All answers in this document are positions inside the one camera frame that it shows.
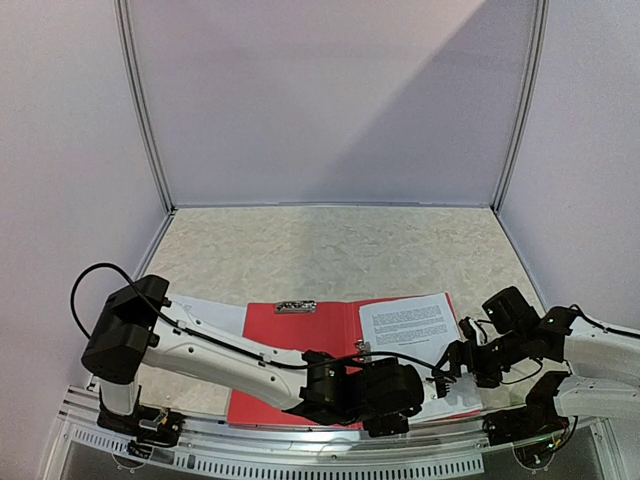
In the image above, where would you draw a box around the printed paper sheet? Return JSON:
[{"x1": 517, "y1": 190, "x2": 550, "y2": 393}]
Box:
[
  {"x1": 359, "y1": 293, "x2": 483, "y2": 424},
  {"x1": 168, "y1": 294, "x2": 247, "y2": 336}
]

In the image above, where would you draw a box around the chrome spine lever clip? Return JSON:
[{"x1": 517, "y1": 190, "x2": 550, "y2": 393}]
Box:
[{"x1": 354, "y1": 339, "x2": 371, "y2": 357}]

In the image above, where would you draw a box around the red file folder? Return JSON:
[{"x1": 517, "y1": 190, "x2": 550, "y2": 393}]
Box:
[{"x1": 226, "y1": 292, "x2": 484, "y2": 429}]

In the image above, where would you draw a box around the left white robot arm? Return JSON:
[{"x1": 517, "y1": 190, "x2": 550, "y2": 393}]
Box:
[{"x1": 81, "y1": 275, "x2": 425, "y2": 437}]

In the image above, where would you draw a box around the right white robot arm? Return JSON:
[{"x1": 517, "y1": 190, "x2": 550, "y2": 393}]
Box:
[{"x1": 432, "y1": 286, "x2": 639, "y2": 436}]

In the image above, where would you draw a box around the chrome top board clip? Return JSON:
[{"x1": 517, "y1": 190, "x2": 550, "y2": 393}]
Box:
[{"x1": 274, "y1": 300, "x2": 317, "y2": 315}]

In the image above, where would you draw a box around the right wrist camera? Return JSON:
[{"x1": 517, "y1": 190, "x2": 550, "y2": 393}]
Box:
[{"x1": 458, "y1": 317, "x2": 489, "y2": 346}]

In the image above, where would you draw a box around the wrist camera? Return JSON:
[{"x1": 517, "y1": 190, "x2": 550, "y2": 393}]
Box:
[
  {"x1": 423, "y1": 377, "x2": 456, "y2": 401},
  {"x1": 458, "y1": 317, "x2": 489, "y2": 346}
]

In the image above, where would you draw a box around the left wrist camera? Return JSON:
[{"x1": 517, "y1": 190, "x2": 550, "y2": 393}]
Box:
[{"x1": 423, "y1": 377, "x2": 456, "y2": 401}]

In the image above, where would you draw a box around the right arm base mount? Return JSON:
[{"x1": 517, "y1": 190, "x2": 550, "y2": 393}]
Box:
[{"x1": 482, "y1": 399, "x2": 569, "y2": 446}]

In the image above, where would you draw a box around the aluminium front rail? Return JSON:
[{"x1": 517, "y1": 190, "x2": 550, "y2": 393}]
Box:
[{"x1": 41, "y1": 387, "x2": 625, "y2": 479}]

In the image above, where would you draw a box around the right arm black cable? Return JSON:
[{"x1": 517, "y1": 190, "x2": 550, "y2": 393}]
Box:
[{"x1": 469, "y1": 304, "x2": 640, "y2": 386}]

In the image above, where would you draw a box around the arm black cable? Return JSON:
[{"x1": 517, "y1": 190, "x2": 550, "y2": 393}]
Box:
[
  {"x1": 469, "y1": 304, "x2": 640, "y2": 386},
  {"x1": 69, "y1": 262, "x2": 446, "y2": 381}
]

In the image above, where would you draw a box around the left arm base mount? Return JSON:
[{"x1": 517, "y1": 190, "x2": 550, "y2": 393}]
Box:
[{"x1": 97, "y1": 401, "x2": 186, "y2": 448}]

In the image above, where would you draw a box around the right aluminium corner post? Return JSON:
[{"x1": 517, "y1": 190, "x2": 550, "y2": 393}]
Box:
[{"x1": 491, "y1": 0, "x2": 549, "y2": 217}]

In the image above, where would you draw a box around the aluminium corner post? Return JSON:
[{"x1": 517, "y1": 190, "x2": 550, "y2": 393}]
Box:
[
  {"x1": 491, "y1": 0, "x2": 549, "y2": 217},
  {"x1": 114, "y1": 0, "x2": 176, "y2": 215}
]

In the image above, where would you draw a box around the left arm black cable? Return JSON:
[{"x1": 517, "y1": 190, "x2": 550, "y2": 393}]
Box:
[{"x1": 69, "y1": 262, "x2": 446, "y2": 381}]

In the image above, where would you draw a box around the left aluminium corner post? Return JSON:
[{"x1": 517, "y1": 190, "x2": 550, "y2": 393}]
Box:
[{"x1": 114, "y1": 0, "x2": 176, "y2": 215}]

